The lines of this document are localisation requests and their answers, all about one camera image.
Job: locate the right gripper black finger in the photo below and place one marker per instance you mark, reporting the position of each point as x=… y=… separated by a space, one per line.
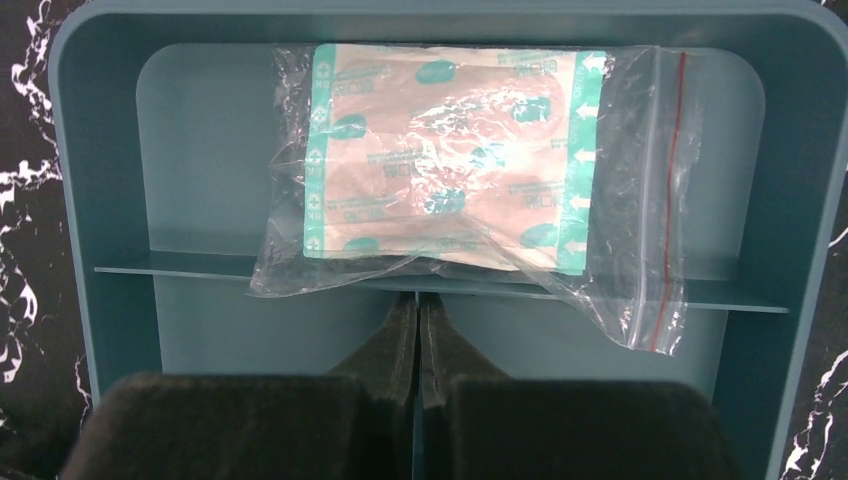
x=480 y=423

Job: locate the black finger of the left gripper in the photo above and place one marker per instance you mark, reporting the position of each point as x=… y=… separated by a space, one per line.
x=354 y=422

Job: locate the green bandage packet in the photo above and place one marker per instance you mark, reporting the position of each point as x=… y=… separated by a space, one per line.
x=565 y=169

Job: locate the dark teal tray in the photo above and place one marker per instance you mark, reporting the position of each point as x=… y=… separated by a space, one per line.
x=165 y=120

